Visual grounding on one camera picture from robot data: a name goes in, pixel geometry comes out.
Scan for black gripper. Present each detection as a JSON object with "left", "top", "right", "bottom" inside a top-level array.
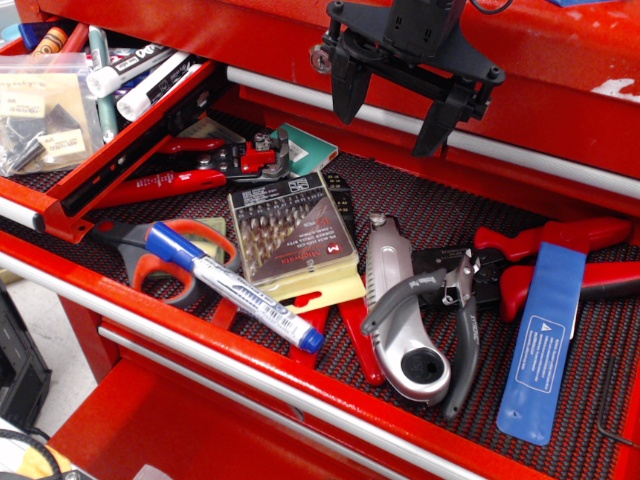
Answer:
[{"left": 323, "top": 1, "right": 505, "bottom": 157}]

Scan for blue white marker pen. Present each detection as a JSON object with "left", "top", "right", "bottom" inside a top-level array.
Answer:
[{"left": 146, "top": 222, "right": 324, "bottom": 354}]

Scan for black red drawer liner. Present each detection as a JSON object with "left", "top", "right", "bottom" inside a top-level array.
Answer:
[{"left": 0, "top": 109, "right": 640, "bottom": 480}]

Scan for teal pen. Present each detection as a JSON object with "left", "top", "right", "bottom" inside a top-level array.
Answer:
[{"left": 87, "top": 25, "right": 118, "bottom": 143}]

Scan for red small open drawer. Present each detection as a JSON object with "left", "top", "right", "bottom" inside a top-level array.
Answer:
[{"left": 1, "top": 40, "right": 224, "bottom": 243}]

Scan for silver cabinet lock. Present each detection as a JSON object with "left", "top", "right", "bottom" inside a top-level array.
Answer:
[{"left": 310, "top": 44, "right": 332, "bottom": 75}]

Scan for teal small box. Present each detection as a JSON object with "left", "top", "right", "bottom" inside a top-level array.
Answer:
[{"left": 280, "top": 123, "right": 339, "bottom": 178}]

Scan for drill bit set case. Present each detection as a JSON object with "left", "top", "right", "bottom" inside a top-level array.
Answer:
[{"left": 229, "top": 173, "right": 365, "bottom": 314}]

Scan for red tool chest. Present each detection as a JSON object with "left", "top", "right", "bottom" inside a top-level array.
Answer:
[{"left": 1, "top": 1, "right": 639, "bottom": 479}]

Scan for red crimping tool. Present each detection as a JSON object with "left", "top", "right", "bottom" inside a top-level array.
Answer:
[{"left": 410, "top": 216, "right": 640, "bottom": 324}]

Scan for black white marker lower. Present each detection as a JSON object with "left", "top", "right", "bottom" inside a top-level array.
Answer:
[{"left": 116, "top": 51, "right": 198, "bottom": 122}]

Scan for black white marker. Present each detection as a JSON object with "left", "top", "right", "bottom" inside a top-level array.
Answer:
[
  {"left": 116, "top": 51, "right": 198, "bottom": 122},
  {"left": 87, "top": 44, "right": 175, "bottom": 94}
]

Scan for yellow sticky note pad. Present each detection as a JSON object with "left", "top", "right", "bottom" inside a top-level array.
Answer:
[{"left": 166, "top": 217, "right": 226, "bottom": 262}]

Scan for silver utility knife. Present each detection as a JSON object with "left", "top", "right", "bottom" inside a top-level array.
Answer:
[{"left": 361, "top": 212, "right": 451, "bottom": 406}]

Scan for black white marker upper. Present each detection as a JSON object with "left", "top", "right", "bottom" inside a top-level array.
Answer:
[{"left": 87, "top": 44, "right": 175, "bottom": 94}]

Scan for orange grey scissors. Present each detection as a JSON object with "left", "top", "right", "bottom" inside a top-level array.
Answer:
[{"left": 90, "top": 217, "right": 240, "bottom": 308}]

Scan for blue plastic pry tool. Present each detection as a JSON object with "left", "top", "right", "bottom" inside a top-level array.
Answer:
[{"left": 497, "top": 241, "right": 588, "bottom": 446}]

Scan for orange marker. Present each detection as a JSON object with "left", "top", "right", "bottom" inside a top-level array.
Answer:
[{"left": 32, "top": 26, "right": 68, "bottom": 56}]

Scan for plastic bag of parts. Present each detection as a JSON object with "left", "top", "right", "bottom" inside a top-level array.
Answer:
[{"left": 1, "top": 53, "right": 104, "bottom": 177}]

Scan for black allen key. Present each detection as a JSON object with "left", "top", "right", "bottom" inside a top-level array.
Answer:
[{"left": 596, "top": 357, "right": 639, "bottom": 449}]

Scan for black box on floor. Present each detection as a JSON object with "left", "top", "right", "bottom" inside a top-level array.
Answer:
[{"left": 1, "top": 283, "right": 52, "bottom": 433}]

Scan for grey handled flush cutters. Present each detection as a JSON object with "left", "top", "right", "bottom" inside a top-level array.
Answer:
[{"left": 360, "top": 248, "right": 483, "bottom": 421}]

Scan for red wire stripper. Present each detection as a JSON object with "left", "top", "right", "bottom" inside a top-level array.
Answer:
[{"left": 97, "top": 128, "right": 290, "bottom": 208}]

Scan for red handled pliers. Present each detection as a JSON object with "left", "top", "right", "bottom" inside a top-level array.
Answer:
[{"left": 288, "top": 292, "right": 386, "bottom": 386}]

